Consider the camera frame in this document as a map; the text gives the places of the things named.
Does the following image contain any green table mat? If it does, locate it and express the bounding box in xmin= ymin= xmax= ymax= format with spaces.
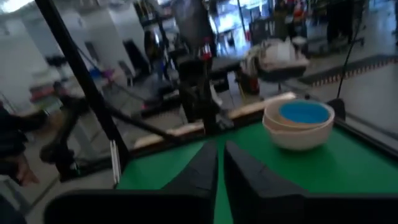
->
xmin=116 ymin=119 xmax=398 ymax=224

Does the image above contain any silver frame bracket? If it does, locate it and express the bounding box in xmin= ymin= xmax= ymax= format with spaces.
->
xmin=109 ymin=139 xmax=121 ymax=187

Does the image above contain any black table frame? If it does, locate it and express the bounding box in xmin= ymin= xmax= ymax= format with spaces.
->
xmin=34 ymin=0 xmax=398 ymax=187

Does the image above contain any white bowl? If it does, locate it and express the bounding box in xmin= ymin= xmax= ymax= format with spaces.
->
xmin=263 ymin=119 xmax=334 ymax=152

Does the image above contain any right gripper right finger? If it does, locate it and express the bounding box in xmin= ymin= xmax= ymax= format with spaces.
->
xmin=223 ymin=140 xmax=398 ymax=224

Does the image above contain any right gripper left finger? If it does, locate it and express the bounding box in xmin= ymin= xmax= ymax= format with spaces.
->
xmin=43 ymin=140 xmax=218 ymax=224

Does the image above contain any blue translucent plate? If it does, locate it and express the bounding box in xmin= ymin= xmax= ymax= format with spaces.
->
xmin=278 ymin=100 xmax=331 ymax=124

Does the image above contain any chair with white bundle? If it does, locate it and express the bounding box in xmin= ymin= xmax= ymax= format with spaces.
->
xmin=241 ymin=37 xmax=310 ymax=94

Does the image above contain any beige bowl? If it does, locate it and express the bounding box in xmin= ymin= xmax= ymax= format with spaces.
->
xmin=262 ymin=98 xmax=336 ymax=131

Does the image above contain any hazard striped floor mat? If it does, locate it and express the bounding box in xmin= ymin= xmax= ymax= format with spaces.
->
xmin=298 ymin=55 xmax=398 ymax=88

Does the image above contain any person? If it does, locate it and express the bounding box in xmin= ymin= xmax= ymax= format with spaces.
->
xmin=0 ymin=104 xmax=47 ymax=224

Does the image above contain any person's hand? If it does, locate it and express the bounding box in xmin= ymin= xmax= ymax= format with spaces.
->
xmin=15 ymin=154 xmax=41 ymax=187

